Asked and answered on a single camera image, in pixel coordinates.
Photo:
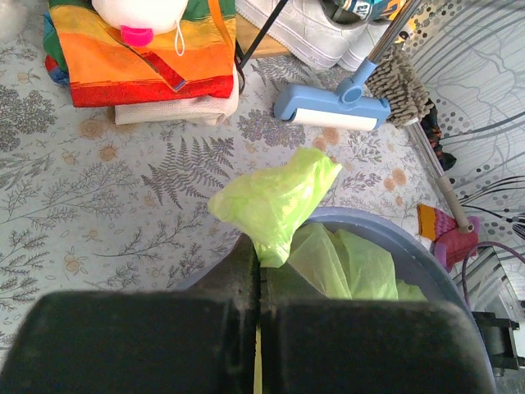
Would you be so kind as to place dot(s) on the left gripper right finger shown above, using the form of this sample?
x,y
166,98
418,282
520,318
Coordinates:
x,y
369,344

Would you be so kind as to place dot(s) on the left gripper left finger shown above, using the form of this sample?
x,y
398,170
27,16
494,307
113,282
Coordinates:
x,y
198,340

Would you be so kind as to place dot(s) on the blue trash bin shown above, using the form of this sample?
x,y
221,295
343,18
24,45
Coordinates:
x,y
402,254

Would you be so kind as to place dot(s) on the green trash bag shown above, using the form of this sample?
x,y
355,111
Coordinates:
x,y
271,206

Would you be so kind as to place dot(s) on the blue lint roller mop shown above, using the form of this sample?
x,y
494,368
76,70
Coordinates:
x,y
347,107

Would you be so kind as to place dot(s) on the rainbow striped bag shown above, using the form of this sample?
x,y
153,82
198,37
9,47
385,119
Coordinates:
x,y
110,65

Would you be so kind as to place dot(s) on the grey chenille duster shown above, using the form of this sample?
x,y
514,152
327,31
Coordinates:
x,y
396,80

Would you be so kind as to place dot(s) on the wooden shelf rack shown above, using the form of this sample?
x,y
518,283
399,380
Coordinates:
x,y
254,42

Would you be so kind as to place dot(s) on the white sneakers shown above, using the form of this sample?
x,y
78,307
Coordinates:
x,y
326,33

